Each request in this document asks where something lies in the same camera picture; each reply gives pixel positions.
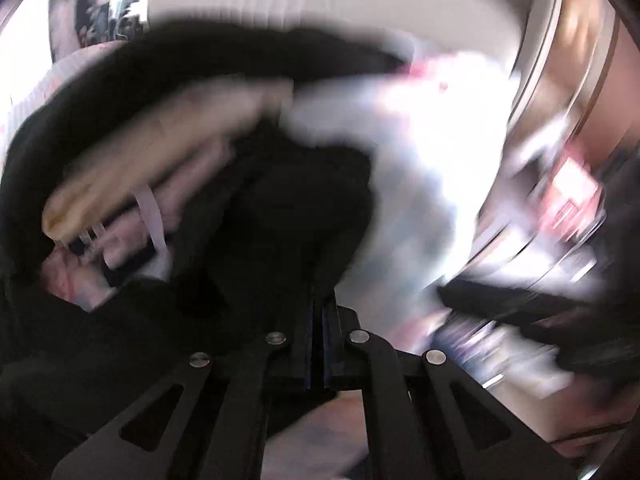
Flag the printed checkered blanket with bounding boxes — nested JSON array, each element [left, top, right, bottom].
[[280, 50, 531, 361]]

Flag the black pants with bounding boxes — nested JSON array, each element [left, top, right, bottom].
[[0, 125, 376, 431]]

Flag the grey padded headboard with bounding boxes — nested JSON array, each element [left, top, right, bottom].
[[145, 0, 566, 126]]

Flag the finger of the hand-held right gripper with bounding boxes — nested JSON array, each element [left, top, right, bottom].
[[439, 282, 531, 326]]

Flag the stack of folded clothes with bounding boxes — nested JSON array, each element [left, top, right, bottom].
[[40, 77, 296, 311]]

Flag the black fleece garment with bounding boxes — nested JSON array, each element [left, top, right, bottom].
[[0, 20, 416, 286]]

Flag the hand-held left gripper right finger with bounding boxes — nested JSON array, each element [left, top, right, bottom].
[[322, 305, 578, 480]]

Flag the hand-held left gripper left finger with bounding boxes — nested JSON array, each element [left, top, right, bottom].
[[52, 305, 318, 480]]

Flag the cluttered shelf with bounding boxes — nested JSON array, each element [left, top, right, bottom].
[[50, 0, 156, 56]]

